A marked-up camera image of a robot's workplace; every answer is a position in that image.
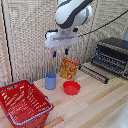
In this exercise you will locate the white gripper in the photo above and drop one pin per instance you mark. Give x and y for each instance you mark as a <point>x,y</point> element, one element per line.
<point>61,39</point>

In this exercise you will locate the yellow red snack box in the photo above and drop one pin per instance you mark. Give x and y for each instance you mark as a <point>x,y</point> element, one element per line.
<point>69,69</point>

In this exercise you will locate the red plastic bowl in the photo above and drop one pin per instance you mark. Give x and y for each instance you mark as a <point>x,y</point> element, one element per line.
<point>71,88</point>

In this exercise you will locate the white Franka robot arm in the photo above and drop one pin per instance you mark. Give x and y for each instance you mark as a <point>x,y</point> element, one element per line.
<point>71,12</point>

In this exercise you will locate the black toaster oven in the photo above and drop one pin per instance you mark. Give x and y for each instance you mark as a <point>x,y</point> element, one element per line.
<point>111,55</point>

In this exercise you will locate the blue plastic cup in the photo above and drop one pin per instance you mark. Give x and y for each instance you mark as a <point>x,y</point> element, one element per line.
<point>50,81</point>

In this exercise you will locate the woven folding screen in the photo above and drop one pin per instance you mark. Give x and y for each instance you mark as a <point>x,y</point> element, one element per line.
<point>30,40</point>

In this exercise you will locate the red plastic shopping basket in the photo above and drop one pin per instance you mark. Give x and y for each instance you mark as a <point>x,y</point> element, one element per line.
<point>25,103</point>

